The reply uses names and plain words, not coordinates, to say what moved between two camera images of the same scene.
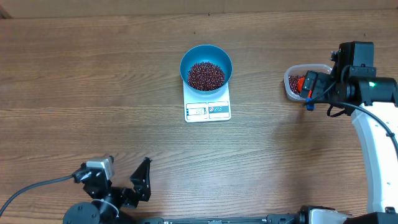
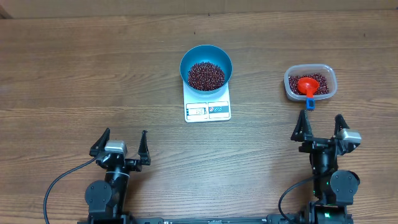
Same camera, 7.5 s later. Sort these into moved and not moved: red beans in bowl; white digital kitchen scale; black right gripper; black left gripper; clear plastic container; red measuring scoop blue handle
Moved: black left gripper; black right gripper
Not moved: clear plastic container; red measuring scoop blue handle; white digital kitchen scale; red beans in bowl
